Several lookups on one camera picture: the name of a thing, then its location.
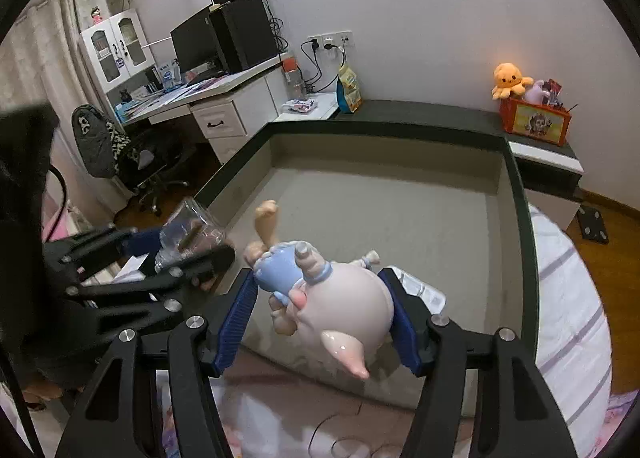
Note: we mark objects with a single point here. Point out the pink storage box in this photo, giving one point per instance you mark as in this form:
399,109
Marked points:
400,213

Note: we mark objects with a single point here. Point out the white desk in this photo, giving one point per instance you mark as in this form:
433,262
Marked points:
240,79

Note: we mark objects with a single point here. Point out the pink white packet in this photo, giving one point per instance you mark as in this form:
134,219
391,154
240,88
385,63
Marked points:
302,106

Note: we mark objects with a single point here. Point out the round table with striped cloth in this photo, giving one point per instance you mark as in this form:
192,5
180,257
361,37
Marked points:
570,313

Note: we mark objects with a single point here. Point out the leopard print cloth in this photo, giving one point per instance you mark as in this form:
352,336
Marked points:
117,143

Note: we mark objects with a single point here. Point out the cream curtain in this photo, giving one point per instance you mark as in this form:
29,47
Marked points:
45,53

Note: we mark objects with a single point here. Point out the black office chair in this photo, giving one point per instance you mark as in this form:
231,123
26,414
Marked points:
95,148

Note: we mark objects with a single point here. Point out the black square plate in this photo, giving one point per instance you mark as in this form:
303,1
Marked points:
592,225

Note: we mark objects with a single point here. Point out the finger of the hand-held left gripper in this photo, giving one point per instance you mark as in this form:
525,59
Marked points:
195,265
142,244

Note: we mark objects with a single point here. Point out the orange printed box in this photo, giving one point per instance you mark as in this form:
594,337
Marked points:
535,123

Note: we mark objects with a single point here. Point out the pile of papers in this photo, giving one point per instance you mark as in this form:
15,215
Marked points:
150,99

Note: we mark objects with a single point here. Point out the pink pig figurine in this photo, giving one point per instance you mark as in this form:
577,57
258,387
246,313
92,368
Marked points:
345,298

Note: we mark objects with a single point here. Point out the clear plastic packet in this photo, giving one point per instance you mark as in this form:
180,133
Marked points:
417,288

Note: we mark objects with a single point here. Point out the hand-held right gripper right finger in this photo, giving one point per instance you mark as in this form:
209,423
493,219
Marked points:
405,323

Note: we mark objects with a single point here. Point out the yellow blue snack bag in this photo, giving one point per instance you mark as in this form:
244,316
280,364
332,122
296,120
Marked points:
350,90

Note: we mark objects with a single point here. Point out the small pink doll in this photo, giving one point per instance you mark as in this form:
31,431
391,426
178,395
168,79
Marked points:
96,15

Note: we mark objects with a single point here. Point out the clear bottle orange cap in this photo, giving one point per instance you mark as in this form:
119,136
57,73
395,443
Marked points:
295,83

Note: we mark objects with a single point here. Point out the purple plush toy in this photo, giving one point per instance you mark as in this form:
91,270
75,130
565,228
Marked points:
536,93

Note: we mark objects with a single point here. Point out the white glass-door cabinet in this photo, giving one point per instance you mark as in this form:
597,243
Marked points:
107,38

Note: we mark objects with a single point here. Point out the blue white packet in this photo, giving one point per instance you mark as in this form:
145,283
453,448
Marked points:
168,74

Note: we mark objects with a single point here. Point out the orange octopus plush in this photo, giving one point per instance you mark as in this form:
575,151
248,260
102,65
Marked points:
510,78

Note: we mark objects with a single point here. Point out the white wall power outlet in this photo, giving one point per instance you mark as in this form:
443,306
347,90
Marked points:
330,40

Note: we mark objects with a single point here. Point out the white desk drawer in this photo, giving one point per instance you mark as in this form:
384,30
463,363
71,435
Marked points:
217,120

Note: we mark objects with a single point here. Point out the red packet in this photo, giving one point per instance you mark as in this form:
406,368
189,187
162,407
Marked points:
552,88

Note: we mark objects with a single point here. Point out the black computer monitor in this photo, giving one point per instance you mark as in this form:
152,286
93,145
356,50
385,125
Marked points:
192,43

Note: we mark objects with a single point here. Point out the black computer tower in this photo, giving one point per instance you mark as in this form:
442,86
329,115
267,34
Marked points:
245,35

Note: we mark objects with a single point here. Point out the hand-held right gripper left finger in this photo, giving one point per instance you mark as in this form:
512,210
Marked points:
235,325

